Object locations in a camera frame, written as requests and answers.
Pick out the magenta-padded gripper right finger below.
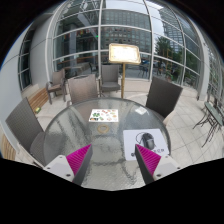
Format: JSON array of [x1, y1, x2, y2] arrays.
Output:
[[134, 143, 182, 185]]

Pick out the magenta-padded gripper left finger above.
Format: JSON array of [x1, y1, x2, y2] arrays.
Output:
[[43, 143, 94, 187]]

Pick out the black computer mouse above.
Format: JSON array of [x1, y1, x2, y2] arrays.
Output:
[[135, 132, 157, 151]]

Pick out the white printed menu card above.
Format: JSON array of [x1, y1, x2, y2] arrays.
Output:
[[88, 108, 120, 124]]

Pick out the grey wicker chair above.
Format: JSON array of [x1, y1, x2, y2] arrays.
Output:
[[45, 67, 67, 105], [98, 63, 122, 98], [4, 96, 48, 166], [145, 76, 185, 127], [66, 73, 100, 106]]

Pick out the wooden slatted bench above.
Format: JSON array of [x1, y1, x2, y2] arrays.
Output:
[[27, 86, 51, 113], [0, 132, 17, 162]]

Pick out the dark metal chair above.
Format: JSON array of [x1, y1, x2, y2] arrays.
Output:
[[192, 99, 224, 148]]

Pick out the gold menu lectern stand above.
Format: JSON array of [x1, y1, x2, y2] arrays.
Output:
[[108, 42, 142, 100]]

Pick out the tan round ring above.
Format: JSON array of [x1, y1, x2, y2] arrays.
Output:
[[96, 123, 111, 134]]

